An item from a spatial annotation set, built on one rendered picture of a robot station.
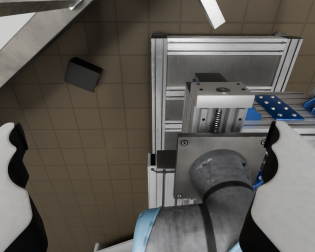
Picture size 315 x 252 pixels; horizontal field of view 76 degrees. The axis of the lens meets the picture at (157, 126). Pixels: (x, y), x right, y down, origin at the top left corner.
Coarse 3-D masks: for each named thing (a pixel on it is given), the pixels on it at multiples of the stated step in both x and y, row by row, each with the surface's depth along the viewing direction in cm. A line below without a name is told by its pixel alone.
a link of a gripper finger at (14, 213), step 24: (0, 144) 8; (24, 144) 10; (0, 168) 7; (24, 168) 8; (0, 192) 6; (24, 192) 6; (0, 216) 6; (24, 216) 6; (0, 240) 5; (24, 240) 5
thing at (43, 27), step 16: (96, 0) 64; (32, 16) 63; (48, 16) 63; (64, 16) 63; (80, 16) 68; (16, 32) 65; (32, 32) 65; (48, 32) 65; (16, 48) 68; (32, 48) 68; (0, 64) 70; (16, 64) 70; (0, 80) 73
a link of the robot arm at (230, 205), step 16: (224, 192) 41; (240, 192) 40; (208, 208) 38; (224, 208) 38; (240, 208) 37; (208, 224) 36; (224, 224) 35; (240, 224) 35; (208, 240) 34; (224, 240) 34
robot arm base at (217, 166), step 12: (204, 156) 49; (216, 156) 47; (228, 156) 47; (240, 156) 48; (192, 168) 50; (204, 168) 48; (216, 168) 46; (228, 168) 45; (240, 168) 46; (192, 180) 50; (204, 180) 46; (216, 180) 44; (228, 180) 43; (240, 180) 43; (204, 192) 45
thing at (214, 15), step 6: (198, 0) 51; (204, 0) 49; (210, 0) 49; (204, 6) 49; (210, 6) 49; (216, 6) 49; (204, 12) 52; (210, 12) 50; (216, 12) 50; (210, 18) 51; (216, 18) 51; (222, 18) 51; (210, 24) 54; (216, 24) 52
